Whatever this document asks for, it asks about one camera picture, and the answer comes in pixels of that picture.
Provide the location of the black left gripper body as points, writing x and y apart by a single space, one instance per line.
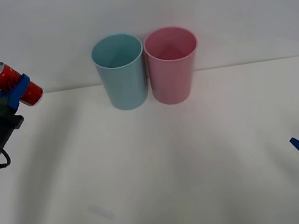
0 121

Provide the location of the red drink can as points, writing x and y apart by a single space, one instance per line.
5 78

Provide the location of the pale blue plastic bin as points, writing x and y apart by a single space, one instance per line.
123 87

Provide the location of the pink plastic bin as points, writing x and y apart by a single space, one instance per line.
171 82

